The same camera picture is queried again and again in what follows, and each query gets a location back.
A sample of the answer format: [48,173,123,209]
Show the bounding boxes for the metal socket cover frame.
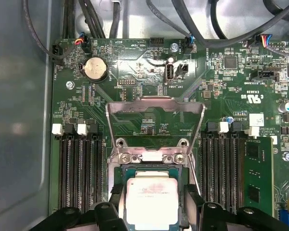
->
[105,96,207,157]

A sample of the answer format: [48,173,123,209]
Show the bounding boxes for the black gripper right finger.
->
[180,184,289,231]

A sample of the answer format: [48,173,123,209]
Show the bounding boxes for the silver coin battery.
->
[83,56,108,84]

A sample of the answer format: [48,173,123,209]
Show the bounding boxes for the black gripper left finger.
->
[30,184,130,231]

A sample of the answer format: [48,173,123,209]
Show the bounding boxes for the green motherboard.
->
[49,37,289,231]

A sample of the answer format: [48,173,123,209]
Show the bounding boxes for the thick black cable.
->
[145,0,196,55]
[171,0,289,49]
[209,0,232,40]

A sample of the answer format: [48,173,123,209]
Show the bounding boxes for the silver CPU chip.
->
[123,167,181,231]

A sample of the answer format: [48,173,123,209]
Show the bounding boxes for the RAM slot white clips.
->
[52,123,69,212]
[233,126,261,215]
[77,123,92,212]
[211,121,230,214]

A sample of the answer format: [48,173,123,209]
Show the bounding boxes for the black open PC case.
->
[0,0,289,231]

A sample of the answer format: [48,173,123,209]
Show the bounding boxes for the green RAM stick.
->
[244,138,275,217]

